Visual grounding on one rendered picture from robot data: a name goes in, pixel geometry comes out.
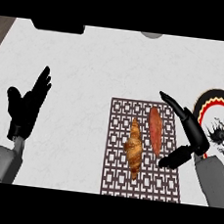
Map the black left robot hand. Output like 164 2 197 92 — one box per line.
1 61 55 145

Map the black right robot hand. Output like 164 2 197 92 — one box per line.
150 90 216 174

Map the white plate with dragon print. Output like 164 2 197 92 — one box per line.
186 86 224 171

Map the brown patterned placemat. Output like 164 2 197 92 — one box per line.
100 96 193 204

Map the golden brown croissant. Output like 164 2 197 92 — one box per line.
119 115 148 182

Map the reddish brown sweet potato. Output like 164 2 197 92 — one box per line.
145 106 166 157

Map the black appliance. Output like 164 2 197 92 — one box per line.
29 19 86 36

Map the grey round object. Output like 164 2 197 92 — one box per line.
139 31 164 41

